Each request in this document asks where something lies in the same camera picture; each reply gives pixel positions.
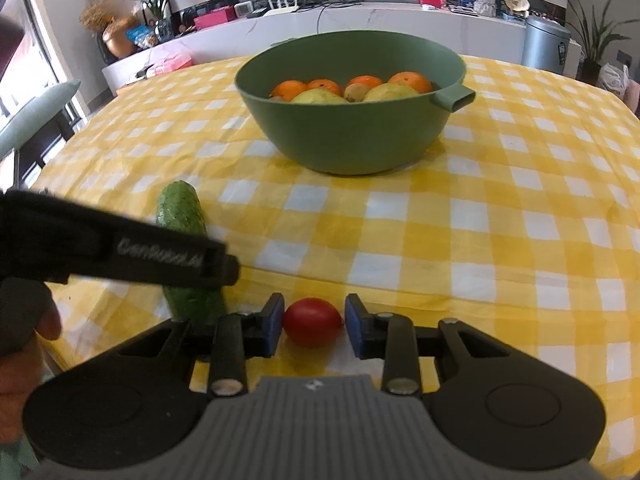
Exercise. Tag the plant in glass vase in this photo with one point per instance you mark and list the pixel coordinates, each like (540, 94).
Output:
(161, 25)

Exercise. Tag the long-leaf plant in black pot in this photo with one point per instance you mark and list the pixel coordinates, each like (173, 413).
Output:
(592, 67)

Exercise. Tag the small white device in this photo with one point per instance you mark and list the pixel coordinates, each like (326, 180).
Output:
(244, 9)

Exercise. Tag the grey pedal trash can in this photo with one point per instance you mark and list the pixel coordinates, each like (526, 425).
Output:
(546, 47)

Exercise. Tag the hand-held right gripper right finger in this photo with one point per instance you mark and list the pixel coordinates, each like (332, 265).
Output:
(354, 325)

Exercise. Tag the green bowl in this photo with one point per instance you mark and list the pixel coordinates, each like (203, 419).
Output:
(350, 135)

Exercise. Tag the person's left hand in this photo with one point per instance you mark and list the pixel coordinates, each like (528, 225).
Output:
(20, 390)

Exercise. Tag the white plastic bag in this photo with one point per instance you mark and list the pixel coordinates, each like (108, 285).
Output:
(612, 82)

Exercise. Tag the green cucumber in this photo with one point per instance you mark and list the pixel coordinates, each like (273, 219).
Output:
(181, 205)

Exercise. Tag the pink-red flat box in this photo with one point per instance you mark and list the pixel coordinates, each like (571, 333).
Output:
(214, 19)

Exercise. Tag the chair with green cushion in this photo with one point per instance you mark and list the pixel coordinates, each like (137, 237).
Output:
(35, 115)

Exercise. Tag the orange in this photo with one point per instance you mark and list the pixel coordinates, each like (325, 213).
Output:
(410, 80)
(365, 81)
(325, 84)
(289, 90)

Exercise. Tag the white router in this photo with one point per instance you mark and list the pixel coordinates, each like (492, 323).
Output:
(281, 5)

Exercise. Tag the white marble television console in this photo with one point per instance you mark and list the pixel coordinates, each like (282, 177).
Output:
(380, 22)

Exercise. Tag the brown kiwi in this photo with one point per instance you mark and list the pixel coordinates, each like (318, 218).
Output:
(354, 94)

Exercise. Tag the yellow checked tablecloth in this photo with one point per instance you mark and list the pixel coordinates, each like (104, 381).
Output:
(450, 240)

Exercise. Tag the brown vase with dried flowers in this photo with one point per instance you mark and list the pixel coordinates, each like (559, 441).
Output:
(119, 40)

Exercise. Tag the red tomato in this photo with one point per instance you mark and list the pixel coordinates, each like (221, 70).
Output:
(312, 322)

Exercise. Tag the yellow-green pear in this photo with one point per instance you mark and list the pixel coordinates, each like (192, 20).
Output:
(320, 97)
(391, 93)

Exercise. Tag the blue snack packet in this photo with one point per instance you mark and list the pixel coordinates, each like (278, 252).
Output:
(141, 37)

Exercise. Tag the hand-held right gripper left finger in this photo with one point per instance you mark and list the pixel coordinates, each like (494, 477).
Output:
(274, 322)

